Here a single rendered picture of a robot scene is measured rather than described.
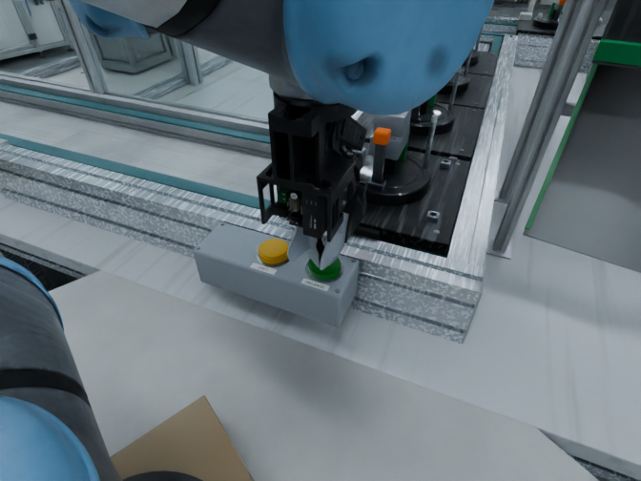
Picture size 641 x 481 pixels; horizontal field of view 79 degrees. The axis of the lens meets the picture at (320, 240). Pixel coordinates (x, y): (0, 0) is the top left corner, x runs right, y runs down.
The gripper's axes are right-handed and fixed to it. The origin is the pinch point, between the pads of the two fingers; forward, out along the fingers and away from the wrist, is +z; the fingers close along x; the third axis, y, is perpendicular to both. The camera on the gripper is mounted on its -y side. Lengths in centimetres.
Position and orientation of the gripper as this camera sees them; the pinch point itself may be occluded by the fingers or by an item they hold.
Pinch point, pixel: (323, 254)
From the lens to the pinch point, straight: 46.7
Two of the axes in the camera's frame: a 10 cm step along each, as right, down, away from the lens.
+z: 0.0, 7.7, 6.4
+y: -3.9, 5.9, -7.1
